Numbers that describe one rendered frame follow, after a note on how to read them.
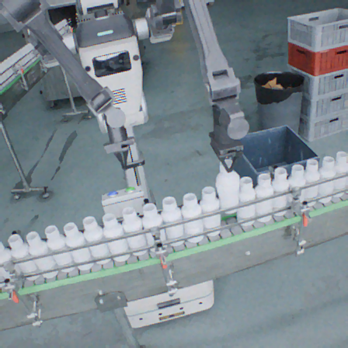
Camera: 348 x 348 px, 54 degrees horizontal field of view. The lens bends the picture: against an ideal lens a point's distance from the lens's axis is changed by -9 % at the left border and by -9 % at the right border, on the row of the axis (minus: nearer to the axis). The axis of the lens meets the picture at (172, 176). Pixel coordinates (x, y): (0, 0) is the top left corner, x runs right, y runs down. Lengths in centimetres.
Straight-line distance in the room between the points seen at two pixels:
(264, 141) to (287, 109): 135
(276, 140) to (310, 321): 102
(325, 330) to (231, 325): 53
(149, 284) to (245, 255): 33
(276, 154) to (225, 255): 84
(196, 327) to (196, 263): 98
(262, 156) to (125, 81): 80
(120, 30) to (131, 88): 24
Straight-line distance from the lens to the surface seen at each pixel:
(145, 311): 200
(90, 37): 149
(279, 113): 316
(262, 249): 126
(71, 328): 230
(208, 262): 120
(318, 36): 318
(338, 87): 353
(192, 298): 200
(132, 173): 170
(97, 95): 114
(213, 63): 91
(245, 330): 211
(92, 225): 106
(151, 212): 104
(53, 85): 500
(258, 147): 183
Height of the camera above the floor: 184
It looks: 36 degrees down
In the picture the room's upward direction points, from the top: 9 degrees counter-clockwise
